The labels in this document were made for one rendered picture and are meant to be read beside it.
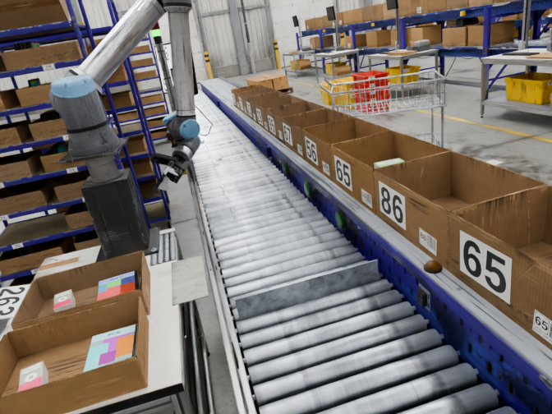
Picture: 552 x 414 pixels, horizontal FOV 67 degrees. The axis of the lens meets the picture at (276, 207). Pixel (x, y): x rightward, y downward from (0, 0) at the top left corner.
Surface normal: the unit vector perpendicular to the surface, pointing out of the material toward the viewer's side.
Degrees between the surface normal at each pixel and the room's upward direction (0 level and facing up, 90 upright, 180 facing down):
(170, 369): 0
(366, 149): 89
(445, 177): 90
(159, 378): 0
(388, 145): 90
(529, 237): 89
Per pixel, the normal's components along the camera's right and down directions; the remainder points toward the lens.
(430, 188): 0.24, 0.33
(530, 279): -0.95, 0.25
